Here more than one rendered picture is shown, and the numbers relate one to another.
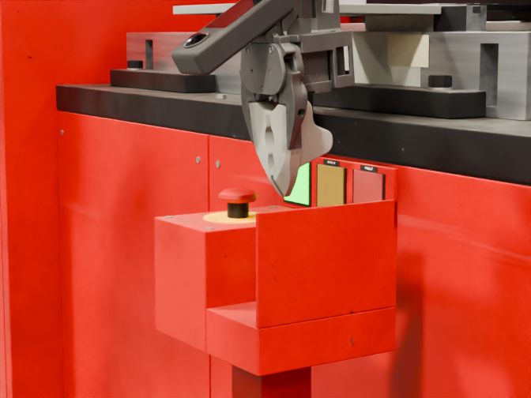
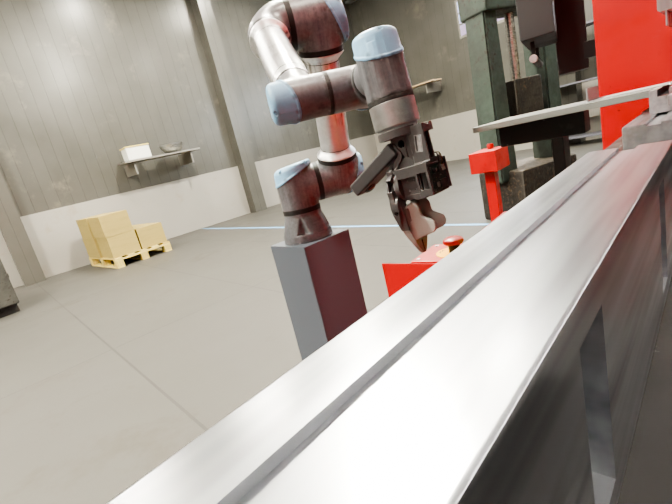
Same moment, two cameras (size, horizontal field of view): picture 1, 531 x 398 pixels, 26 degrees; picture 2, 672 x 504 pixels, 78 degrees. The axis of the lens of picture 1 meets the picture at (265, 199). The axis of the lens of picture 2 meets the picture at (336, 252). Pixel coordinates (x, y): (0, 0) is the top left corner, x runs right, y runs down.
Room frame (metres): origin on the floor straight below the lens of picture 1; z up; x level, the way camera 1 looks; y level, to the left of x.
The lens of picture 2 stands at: (0.75, -0.66, 1.03)
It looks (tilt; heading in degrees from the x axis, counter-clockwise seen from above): 14 degrees down; 75
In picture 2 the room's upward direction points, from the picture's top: 13 degrees counter-clockwise
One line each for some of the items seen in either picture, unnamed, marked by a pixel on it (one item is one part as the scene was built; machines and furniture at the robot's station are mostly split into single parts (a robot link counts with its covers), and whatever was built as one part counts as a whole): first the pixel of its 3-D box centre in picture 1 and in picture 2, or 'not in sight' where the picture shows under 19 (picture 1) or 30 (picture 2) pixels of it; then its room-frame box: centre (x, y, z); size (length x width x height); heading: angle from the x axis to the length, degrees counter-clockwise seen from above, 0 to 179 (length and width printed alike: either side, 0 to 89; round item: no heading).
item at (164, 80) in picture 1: (159, 80); not in sight; (1.94, 0.18, 0.89); 0.30 x 0.05 x 0.03; 31
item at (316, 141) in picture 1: (305, 146); (421, 227); (1.07, -0.04, 0.86); 0.06 x 0.03 x 0.09; 123
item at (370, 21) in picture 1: (400, 19); not in sight; (1.45, -0.17, 0.99); 0.14 x 0.01 x 0.03; 31
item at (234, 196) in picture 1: (238, 206); (454, 246); (1.17, 0.03, 0.79); 0.04 x 0.04 x 0.04
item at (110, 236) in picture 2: not in sight; (122, 235); (-0.74, 7.15, 0.42); 1.43 x 1.00 x 0.83; 114
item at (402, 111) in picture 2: not in sight; (396, 116); (1.08, -0.01, 1.05); 0.08 x 0.08 x 0.05
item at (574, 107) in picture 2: (306, 9); (564, 109); (1.38, -0.05, 1.00); 0.26 x 0.18 x 0.01; 121
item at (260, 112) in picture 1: (287, 144); (430, 222); (1.10, -0.02, 0.86); 0.06 x 0.03 x 0.09; 123
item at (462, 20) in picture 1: (422, 19); (670, 95); (1.43, -0.19, 0.99); 0.20 x 0.03 x 0.03; 31
